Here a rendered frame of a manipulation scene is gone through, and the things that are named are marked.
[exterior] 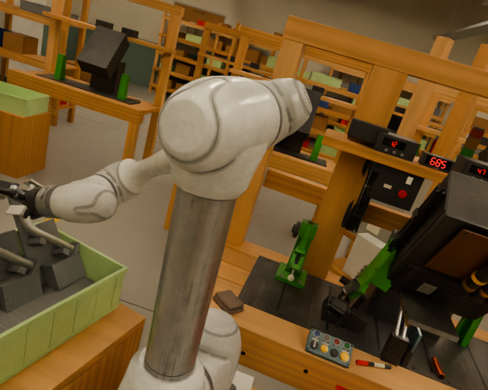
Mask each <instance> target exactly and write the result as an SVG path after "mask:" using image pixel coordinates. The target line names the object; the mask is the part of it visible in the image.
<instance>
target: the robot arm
mask: <svg viewBox="0 0 488 390"><path fill-rule="evenodd" d="M311 112H312V105H311V101H310V98H309V96H308V93H307V91H306V89H305V87H304V85H303V84H302V83H301V82H300V81H299V80H296V79H294V78H277V79H273V80H270V81H267V80H250V79H249V78H246V77H237V76H211V77H202V78H200V79H197V80H193V81H191V82H189V83H187V84H185V85H184V86H182V87H180V88H179V89H178V90H176V91H175V92H174V93H172V95H170V96H169V98H168V99H167V100H166V102H165V103H164V104H163V107H162V108H161V110H160V114H159V117H158V122H157V134H158V138H159V141H160V144H161V146H162V148H163V149H161V150H160V151H159V152H157V153H155V154H153V155H152V156H150V157H148V158H146V159H143V160H141V161H138V162H137V161H135V160H133V159H124V160H121V161H118V162H114V163H112V164H110V165H108V166H106V167H105V168H104V169H102V170H100V171H98V172H97V173H96V174H94V175H93V176H89V177H88V178H85V179H82V180H77V181H73V182H71V183H68V184H66V185H46V186H43V187H35V188H33V189H31V190H22V189H19V184H18V183H10V182H6V181H3V180H0V194H1V195H4V196H7V197H10V198H11V200H14V201H16V202H19V203H21V204H23V205H24V206H19V205H9V208H8V209H7V211H6V212H5V213H6V214H12V215H23V218H25V219H27V217H28V216H30V219H32V220H35V219H37V218H40V217H47V218H56V219H63V220H65V221H69V222H73V223H80V224H92V223H98V222H101V221H106V220H108V219H109V218H111V217H112V216H113V215H114V214H115V212H116V211H117V208H118V205H119V204H120V203H122V202H126V201H128V200H130V199H132V198H133V197H134V196H136V195H137V194H139V193H141V192H143V191H144V190H145V189H146V185H147V181H148V180H150V179H152V178H153V177H155V176H159V175H164V174H168V173H171V175H172V177H173V179H174V182H175V184H176V185H177V192H176V196H175V201H174V208H173V213H172V217H171V221H170V228H169V233H168V237H167V244H166V248H165V253H164V257H163V264H162V269H161V273H160V281H159V285H158V289H157V293H156V301H155V305H154V309H153V316H152V320H151V325H150V329H149V336H148V341H147V345H146V346H145V347H143V348H141V349H140V350H138V351H137V352H136V353H135V354H134V355H133V357H132V359H131V361H130V362H129V366H128V368H127V370H126V372H125V375H124V377H123V379H122V382H121V384H120V386H119V388H118V390H236V386H235V385H234V384H232V381H233V378H234V377H235V372H236V369H237V367H238V363H239V358H240V354H241V350H242V341H241V335H240V331H239V326H238V324H237V323H236V322H235V321H234V319H233V318H232V317H231V315H229V314H228V313H226V312H225V311H223V310H220V309H216V308H209V306H210V303H211V298H212V294H213V291H214V287H215V282H216V279H217V275H218V270H219V267H220V264H221V260H222V255H223V251H224V248H225V243H226V239H227V236H228V232H229V227H230V224H231V220H232V215H233V211H234V208H235V202H236V199H237V198H238V197H240V196H241V195H242V194H243V193H244V192H245V191H246V189H247V188H248V186H249V184H250V181H251V179H252V178H253V175H254V173H255V171H256V169H257V167H258V165H259V163H260V161H261V160H262V158H263V156H264V154H265V153H266V151H267V150H268V149H269V148H271V147H272V146H274V145H276V144H277V143H278V142H280V141H281V140H283V139H284V138H286V137H287V136H289V135H292V134H294V133H295V132H296V131H297V130H298V129H299V128H300V127H301V126H302V125H303V124H304V123H305V122H306V121H307V120H308V119H309V118H310V113H311ZM17 193H18V196H17V198H15V196H16V194H17Z"/></svg>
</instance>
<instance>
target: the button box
mask: <svg viewBox="0 0 488 390"><path fill-rule="evenodd" d="M315 331H316V329H313V328H311V330H310V332H309V333H308V337H307V341H306V346H305V351H307V352H309V353H311V354H314V355H316V356H319V357H320V358H324V359H325V360H328V361H331V362H333V363H336V364H338V365H341V366H343V367H345V368H348V367H349V364H350V361H351V356H352V349H353V344H349V343H348V342H345V341H343V340H340V339H339V341H340V344H335V342H334V340H335V339H338V338H336V337H333V336H330V335H329V336H330V340H325V339H324V336H325V335H328V334H325V333H323V332H321V331H319V330H318V331H319V332H320V336H319V337H316V336H315V335H314V332H315ZM313 340H316V341H317V342H318V347H317V348H315V349H314V348H312V347H311V342H312V341H313ZM344 343H348V344H349V345H350V348H349V349H346V348H345V347H344ZM322 345H326V346H327V347H328V351H327V352H322V351H321V346H322ZM332 349H336V350H337V351H338V353H339V354H338V355H337V356H336V357H333V356H332V354H331V350H332ZM342 352H346V353H347V354H348V355H349V360H348V361H342V359H341V358H340V355H341V353H342Z"/></svg>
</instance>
